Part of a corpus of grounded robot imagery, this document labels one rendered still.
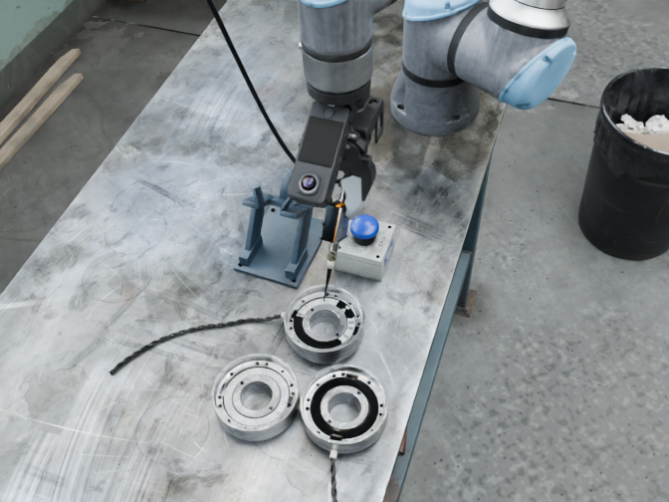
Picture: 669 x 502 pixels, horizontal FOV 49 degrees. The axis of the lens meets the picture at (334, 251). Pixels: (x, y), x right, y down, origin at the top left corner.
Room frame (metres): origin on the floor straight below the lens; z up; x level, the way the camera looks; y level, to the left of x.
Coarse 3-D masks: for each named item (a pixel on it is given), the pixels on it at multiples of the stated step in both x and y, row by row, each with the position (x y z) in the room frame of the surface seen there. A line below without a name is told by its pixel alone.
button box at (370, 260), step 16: (384, 224) 0.69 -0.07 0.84; (352, 240) 0.66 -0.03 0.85; (368, 240) 0.66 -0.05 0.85; (384, 240) 0.66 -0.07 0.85; (336, 256) 0.65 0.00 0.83; (352, 256) 0.64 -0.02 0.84; (368, 256) 0.63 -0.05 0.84; (384, 256) 0.64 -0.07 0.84; (352, 272) 0.64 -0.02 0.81; (368, 272) 0.63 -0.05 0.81
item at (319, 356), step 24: (312, 288) 0.59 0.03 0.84; (336, 288) 0.59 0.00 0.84; (288, 312) 0.55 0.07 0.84; (312, 312) 0.56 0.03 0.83; (336, 312) 0.55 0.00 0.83; (360, 312) 0.55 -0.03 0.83; (288, 336) 0.52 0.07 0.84; (312, 336) 0.52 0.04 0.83; (336, 336) 0.52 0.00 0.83; (360, 336) 0.51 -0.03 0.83; (312, 360) 0.49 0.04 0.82; (336, 360) 0.49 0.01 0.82
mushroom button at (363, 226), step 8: (360, 216) 0.68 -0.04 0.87; (368, 216) 0.68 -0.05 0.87; (352, 224) 0.67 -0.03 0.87; (360, 224) 0.66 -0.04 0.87; (368, 224) 0.66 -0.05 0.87; (376, 224) 0.66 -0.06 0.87; (352, 232) 0.66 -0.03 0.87; (360, 232) 0.65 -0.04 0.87; (368, 232) 0.65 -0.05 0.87; (376, 232) 0.65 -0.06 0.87
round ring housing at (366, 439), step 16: (336, 368) 0.47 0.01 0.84; (352, 368) 0.46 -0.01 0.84; (320, 384) 0.45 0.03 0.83; (368, 384) 0.44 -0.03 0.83; (304, 400) 0.43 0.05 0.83; (336, 400) 0.43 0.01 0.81; (352, 400) 0.43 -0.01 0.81; (384, 400) 0.42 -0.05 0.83; (304, 416) 0.40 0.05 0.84; (384, 416) 0.39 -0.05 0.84; (368, 432) 0.38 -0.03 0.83; (336, 448) 0.37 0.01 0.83; (352, 448) 0.36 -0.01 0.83
